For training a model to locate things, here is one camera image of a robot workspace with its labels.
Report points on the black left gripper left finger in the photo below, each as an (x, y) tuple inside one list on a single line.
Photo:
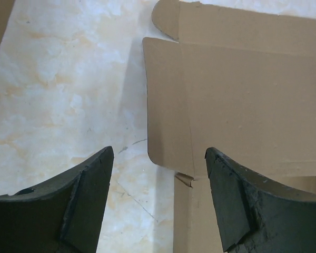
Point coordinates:
[(61, 214)]

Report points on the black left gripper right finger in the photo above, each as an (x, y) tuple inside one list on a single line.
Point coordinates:
[(257, 214)]

